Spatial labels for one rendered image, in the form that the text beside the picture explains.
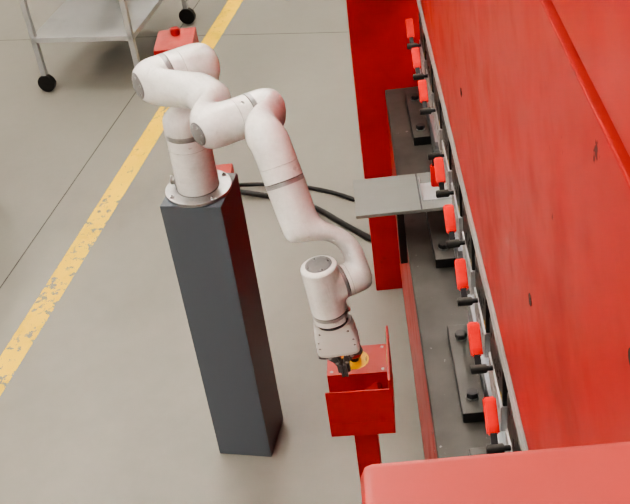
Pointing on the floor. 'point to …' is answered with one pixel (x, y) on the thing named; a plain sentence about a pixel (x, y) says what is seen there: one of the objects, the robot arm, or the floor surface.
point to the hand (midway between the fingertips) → (344, 367)
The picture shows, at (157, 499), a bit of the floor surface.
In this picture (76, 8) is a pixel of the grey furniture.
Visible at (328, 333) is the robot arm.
